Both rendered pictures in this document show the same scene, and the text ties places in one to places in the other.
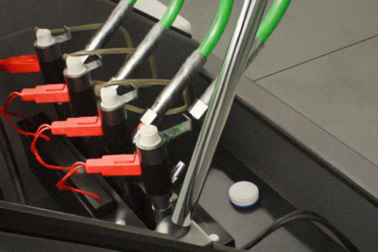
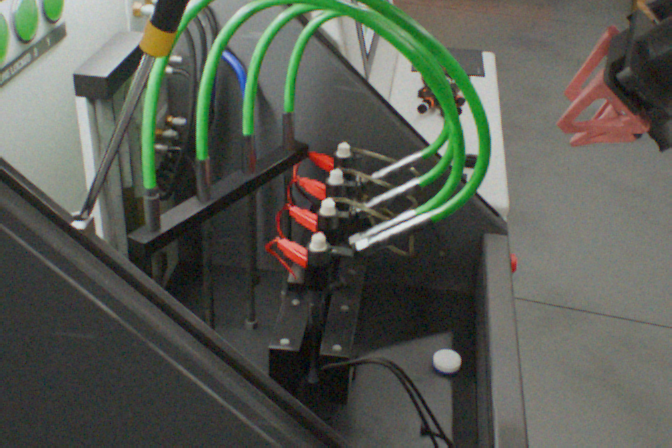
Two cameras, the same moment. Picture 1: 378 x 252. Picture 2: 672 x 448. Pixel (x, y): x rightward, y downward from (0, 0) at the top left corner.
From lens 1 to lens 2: 45 cm
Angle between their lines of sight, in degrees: 29
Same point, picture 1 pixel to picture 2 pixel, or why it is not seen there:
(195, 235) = (81, 223)
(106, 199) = (299, 280)
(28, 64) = (327, 164)
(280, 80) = not seen: outside the picture
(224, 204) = (427, 359)
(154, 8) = (495, 180)
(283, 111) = (505, 309)
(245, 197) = (443, 363)
